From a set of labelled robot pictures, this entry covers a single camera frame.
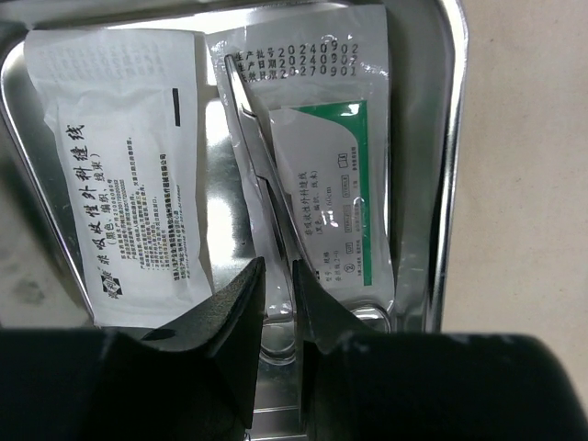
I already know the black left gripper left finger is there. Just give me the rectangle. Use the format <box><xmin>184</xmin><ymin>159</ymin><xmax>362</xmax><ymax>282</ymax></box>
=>
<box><xmin>1</xmin><ymin>258</ymin><xmax>266</xmax><ymax>440</ymax></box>

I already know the green suture packet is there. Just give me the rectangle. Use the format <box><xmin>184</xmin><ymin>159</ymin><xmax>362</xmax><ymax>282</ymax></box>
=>
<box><xmin>206</xmin><ymin>5</ymin><xmax>395</xmax><ymax>312</ymax></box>

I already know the beige cloth wrap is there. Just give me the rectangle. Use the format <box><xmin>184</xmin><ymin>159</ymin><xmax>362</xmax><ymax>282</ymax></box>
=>
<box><xmin>0</xmin><ymin>0</ymin><xmax>588</xmax><ymax>336</ymax></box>

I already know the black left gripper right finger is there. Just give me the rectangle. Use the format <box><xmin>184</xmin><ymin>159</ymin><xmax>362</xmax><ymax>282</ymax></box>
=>
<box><xmin>292</xmin><ymin>260</ymin><xmax>587</xmax><ymax>440</ymax></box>

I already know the white suture packet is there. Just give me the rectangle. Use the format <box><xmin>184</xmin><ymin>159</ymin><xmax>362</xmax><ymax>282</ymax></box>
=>
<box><xmin>24</xmin><ymin>28</ymin><xmax>211</xmax><ymax>328</ymax></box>

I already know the stainless steel instrument tray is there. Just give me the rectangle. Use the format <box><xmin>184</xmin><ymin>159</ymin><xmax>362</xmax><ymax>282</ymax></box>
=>
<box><xmin>1</xmin><ymin>1</ymin><xmax>468</xmax><ymax>440</ymax></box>

